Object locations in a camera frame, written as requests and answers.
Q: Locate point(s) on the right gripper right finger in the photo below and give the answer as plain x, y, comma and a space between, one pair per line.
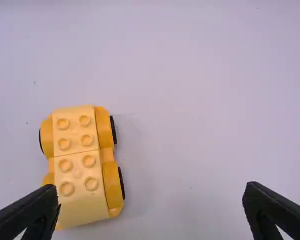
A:
262, 207

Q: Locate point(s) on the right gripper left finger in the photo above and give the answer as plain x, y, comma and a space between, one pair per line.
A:
34, 212

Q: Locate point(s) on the yellow toy car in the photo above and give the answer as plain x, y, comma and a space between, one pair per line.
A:
77, 162

